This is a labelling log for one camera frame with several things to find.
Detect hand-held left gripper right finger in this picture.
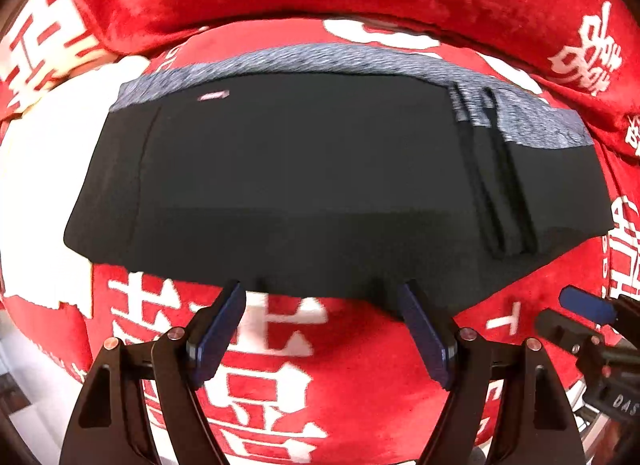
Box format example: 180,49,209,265
399,281,583,465

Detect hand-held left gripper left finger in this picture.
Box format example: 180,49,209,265
60,281,247,465

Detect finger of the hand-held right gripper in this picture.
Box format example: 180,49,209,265
534,309,601,361
559,286,621,324

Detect black pants with grey stripe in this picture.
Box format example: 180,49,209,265
63,42,617,313

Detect red printed bed sheet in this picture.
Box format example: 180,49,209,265
0,15,640,465

